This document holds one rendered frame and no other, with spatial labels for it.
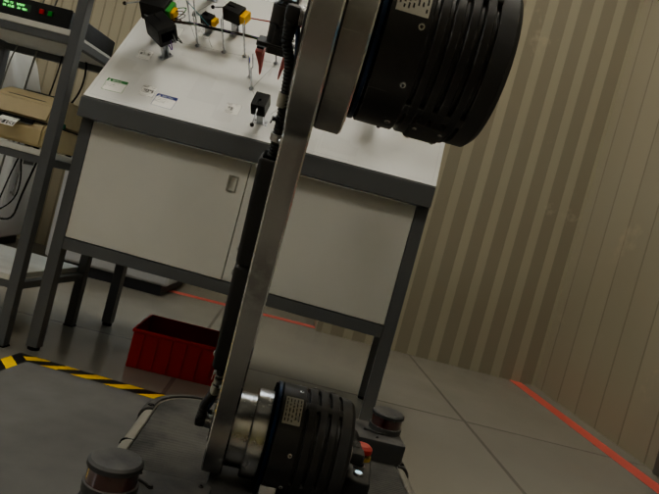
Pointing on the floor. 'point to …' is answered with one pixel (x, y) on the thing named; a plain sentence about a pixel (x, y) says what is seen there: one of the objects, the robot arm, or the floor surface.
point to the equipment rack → (69, 46)
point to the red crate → (174, 349)
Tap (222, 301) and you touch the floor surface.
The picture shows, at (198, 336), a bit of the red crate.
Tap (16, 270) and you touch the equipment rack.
